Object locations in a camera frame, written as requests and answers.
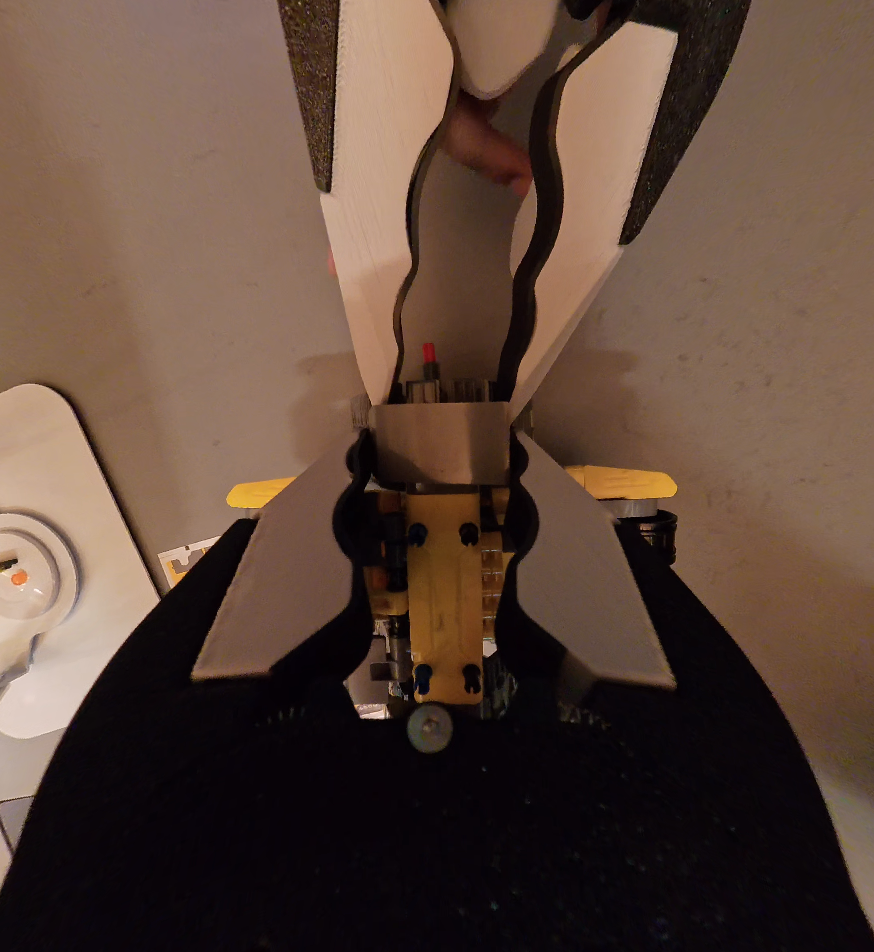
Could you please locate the yellow toy brick vehicle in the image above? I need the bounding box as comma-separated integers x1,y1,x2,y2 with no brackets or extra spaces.
227,342,680,722

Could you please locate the white book stand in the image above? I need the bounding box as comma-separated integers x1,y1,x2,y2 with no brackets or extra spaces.
0,383,164,752

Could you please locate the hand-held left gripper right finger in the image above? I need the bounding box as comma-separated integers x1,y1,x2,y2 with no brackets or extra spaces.
495,430,678,709

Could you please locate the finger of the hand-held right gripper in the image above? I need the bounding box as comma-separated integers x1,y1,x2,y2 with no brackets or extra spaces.
320,0,460,408
497,21,681,425

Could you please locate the person's right hand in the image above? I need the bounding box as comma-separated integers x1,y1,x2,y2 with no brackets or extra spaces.
443,91,536,197

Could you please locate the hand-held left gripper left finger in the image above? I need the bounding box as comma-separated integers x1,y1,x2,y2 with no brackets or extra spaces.
191,430,376,683

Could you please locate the yellow grey sticker sheet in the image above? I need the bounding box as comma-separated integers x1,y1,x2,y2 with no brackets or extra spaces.
158,541,218,589

